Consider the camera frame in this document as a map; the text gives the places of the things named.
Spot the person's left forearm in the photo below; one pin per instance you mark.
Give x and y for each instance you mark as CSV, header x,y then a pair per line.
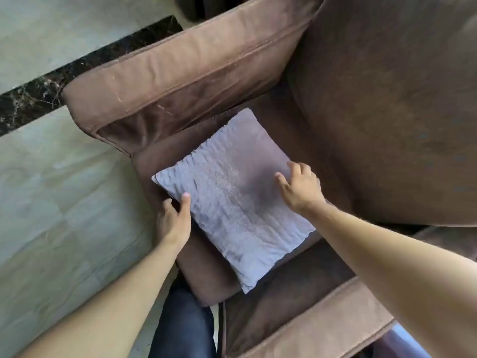
x,y
108,305

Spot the person's right middle finger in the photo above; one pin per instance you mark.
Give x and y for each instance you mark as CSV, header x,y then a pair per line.
x,y
306,168

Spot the brown fabric armchair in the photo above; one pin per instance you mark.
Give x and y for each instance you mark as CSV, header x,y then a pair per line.
x,y
193,67

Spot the person's right thumb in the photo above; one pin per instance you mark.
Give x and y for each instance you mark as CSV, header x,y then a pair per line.
x,y
281,181

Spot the person's left thumb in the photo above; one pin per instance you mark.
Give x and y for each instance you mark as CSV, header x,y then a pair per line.
x,y
185,206

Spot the person's right forearm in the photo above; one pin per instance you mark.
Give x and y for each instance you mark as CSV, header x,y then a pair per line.
x,y
402,268

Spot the lavender square throw pillow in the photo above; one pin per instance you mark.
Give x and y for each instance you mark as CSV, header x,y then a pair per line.
x,y
234,193

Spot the person's right hand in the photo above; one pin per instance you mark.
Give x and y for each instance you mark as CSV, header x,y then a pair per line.
x,y
302,192

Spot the person's dark blue jeans leg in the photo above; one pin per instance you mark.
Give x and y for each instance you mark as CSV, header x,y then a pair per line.
x,y
182,324

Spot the brown armchair seat cushion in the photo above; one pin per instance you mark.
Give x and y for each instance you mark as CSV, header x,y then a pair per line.
x,y
298,272

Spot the brown armchair back cushion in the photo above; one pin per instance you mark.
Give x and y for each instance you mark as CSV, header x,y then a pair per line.
x,y
387,108

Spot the dark furniture piece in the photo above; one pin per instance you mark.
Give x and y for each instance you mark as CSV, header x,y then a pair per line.
x,y
208,5

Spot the purple fabric item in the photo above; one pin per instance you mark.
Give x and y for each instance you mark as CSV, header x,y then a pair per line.
x,y
400,343

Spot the person's left hand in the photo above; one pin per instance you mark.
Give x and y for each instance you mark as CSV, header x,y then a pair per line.
x,y
173,225

